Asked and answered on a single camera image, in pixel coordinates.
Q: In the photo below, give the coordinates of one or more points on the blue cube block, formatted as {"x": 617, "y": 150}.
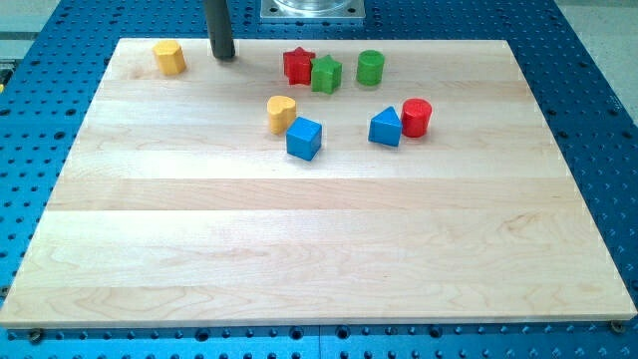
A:
{"x": 303, "y": 139}

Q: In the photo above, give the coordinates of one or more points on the yellow heart block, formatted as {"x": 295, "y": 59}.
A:
{"x": 282, "y": 111}

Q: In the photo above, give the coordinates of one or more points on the blue triangle block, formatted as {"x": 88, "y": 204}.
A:
{"x": 386, "y": 128}

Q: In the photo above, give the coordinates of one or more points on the green star block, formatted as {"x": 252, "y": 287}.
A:
{"x": 326, "y": 74}

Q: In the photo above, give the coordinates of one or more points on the red cylinder block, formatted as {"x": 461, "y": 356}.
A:
{"x": 415, "y": 117}

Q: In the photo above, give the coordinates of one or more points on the red star block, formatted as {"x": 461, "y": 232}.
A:
{"x": 297, "y": 66}

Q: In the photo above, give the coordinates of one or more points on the green cylinder block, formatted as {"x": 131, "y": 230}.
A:
{"x": 370, "y": 67}

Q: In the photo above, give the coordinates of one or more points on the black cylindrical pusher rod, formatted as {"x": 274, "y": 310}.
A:
{"x": 219, "y": 29}

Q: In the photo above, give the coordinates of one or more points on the yellow hexagon block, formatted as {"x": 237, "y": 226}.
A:
{"x": 169, "y": 57}

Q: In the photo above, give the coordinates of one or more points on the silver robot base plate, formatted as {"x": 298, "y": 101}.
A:
{"x": 312, "y": 9}

